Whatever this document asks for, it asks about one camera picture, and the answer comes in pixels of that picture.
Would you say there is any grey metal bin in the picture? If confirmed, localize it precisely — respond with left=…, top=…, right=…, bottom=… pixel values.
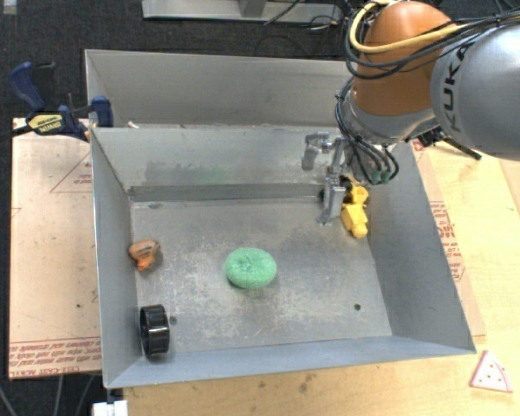
left=84, top=49, right=478, bottom=390

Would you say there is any orange toy animal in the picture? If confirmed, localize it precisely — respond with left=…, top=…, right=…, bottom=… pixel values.
left=127, top=239, right=164, bottom=273

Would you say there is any black plastic cup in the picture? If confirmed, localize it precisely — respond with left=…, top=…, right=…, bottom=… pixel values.
left=139, top=303, right=172, bottom=361

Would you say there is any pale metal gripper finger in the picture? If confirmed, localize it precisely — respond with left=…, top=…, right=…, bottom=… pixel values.
left=301, top=132, right=334, bottom=172
left=315, top=175, right=346, bottom=227

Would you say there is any green round sponge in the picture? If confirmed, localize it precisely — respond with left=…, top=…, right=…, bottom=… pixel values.
left=224, top=246, right=278, bottom=290

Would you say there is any yellow plastic toy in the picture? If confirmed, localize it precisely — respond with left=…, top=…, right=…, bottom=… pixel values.
left=341, top=184, right=370, bottom=239

